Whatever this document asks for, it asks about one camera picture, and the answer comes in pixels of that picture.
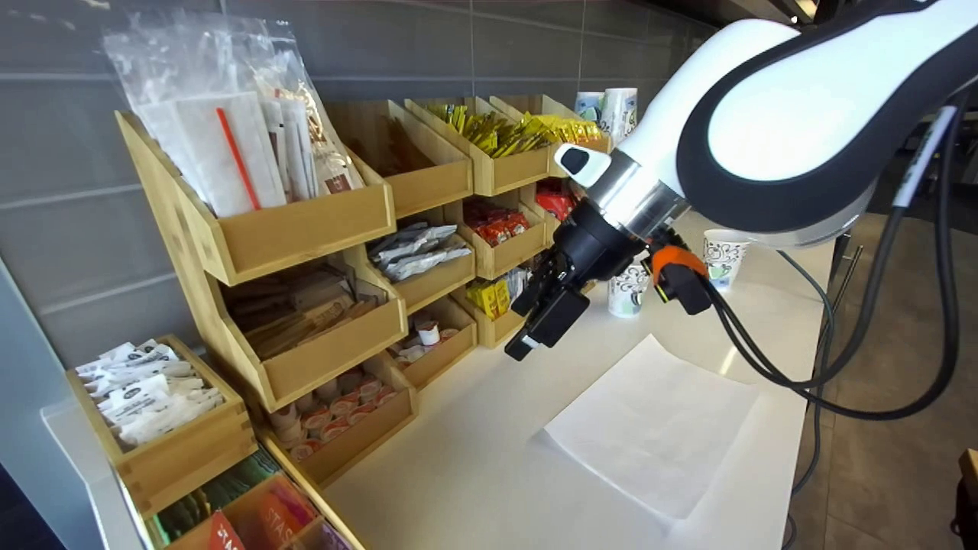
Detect bright yellow packets pile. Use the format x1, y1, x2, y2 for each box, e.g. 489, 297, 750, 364
518, 111, 613, 152

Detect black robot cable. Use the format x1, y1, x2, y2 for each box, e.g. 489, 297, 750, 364
666, 96, 966, 424

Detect wooden tea tray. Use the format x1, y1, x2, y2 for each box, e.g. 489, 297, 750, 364
115, 442, 366, 550

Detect wooden condiment rack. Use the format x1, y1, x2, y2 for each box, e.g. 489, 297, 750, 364
115, 93, 615, 492

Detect small wooden box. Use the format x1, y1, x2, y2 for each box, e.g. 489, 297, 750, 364
66, 333, 259, 512

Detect brown packets pile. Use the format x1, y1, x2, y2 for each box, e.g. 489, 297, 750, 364
227, 264, 391, 364

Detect dull yellow packets pile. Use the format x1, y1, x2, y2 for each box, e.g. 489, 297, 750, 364
430, 97, 544, 161

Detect white paper towel sheet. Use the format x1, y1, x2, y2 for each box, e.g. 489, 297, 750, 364
542, 333, 764, 527

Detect thick dark cable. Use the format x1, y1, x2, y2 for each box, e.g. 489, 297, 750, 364
777, 236, 861, 550

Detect yellow tea box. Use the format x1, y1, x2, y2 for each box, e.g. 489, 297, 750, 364
462, 277, 514, 321

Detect small red packets pile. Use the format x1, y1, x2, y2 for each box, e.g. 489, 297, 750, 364
465, 195, 534, 247

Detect patterned paper cup stack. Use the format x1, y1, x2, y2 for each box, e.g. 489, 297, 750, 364
572, 89, 605, 126
600, 85, 642, 140

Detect green tea packets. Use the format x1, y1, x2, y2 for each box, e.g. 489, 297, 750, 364
150, 450, 286, 543

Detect large red packets pile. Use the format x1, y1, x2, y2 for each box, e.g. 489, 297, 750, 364
531, 178, 583, 224

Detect black wrist camera orange mount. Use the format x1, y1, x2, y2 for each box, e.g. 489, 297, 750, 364
649, 242, 719, 321

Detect clear bag of straws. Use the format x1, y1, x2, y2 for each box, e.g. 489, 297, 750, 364
101, 10, 366, 224

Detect pink creamer pods pile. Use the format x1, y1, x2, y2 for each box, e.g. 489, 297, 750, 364
266, 369, 408, 451

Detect silver packets pile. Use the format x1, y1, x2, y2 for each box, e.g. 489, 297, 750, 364
366, 219, 473, 286

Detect red tea packets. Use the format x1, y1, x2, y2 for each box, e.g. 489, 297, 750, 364
197, 480, 320, 550

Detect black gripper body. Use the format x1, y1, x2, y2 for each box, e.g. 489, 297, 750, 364
546, 195, 652, 300

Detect white sugar packets pile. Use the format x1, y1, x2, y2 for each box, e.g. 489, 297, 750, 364
74, 338, 231, 451

